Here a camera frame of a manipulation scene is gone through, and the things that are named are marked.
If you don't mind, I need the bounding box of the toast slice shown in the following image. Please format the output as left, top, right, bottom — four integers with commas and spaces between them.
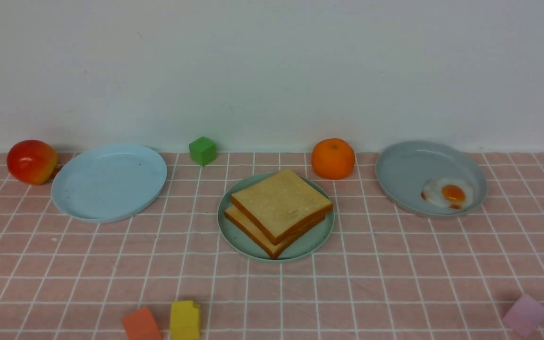
224, 206, 318, 250
230, 169, 333, 245

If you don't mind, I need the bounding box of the orange fruit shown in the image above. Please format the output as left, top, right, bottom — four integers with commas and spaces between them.
311, 138, 356, 180

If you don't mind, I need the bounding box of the green cube block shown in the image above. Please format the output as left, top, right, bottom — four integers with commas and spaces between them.
188, 137, 218, 167

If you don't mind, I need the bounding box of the grey blue plate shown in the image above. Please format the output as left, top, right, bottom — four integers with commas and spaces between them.
375, 141, 488, 218

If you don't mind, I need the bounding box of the light blue plate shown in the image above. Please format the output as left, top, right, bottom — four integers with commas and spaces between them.
51, 144, 168, 224

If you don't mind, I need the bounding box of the yellow block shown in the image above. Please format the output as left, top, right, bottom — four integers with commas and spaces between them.
169, 300, 201, 340

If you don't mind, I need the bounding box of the rear fried egg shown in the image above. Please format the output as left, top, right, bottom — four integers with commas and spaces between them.
421, 177, 474, 210

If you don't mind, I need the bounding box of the orange block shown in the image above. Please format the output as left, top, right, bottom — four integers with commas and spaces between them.
121, 307, 163, 340

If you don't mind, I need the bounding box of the red yellow apple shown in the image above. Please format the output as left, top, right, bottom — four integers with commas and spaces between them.
6, 139, 63, 186

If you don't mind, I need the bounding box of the pink block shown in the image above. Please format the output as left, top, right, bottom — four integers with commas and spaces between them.
502, 294, 544, 339

